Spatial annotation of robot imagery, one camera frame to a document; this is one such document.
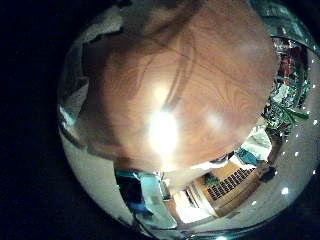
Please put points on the black control box teal vents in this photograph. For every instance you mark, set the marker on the black control box teal vents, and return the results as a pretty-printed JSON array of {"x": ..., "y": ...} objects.
[{"x": 128, "y": 191}]

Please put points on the small green plant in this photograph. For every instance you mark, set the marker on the small green plant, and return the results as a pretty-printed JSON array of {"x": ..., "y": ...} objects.
[{"x": 211, "y": 180}]

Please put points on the black computer with blue light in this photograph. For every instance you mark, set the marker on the black computer with blue light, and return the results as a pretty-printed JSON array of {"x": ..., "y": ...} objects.
[{"x": 140, "y": 208}]

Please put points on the teal object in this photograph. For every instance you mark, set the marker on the teal object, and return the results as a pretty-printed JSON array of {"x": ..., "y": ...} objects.
[{"x": 246, "y": 156}]

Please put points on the wooden cabinet with vents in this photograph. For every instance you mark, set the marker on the wooden cabinet with vents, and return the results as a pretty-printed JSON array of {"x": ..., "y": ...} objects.
[{"x": 233, "y": 190}]

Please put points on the small black device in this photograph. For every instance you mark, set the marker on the small black device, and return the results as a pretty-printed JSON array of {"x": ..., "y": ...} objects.
[{"x": 268, "y": 174}]

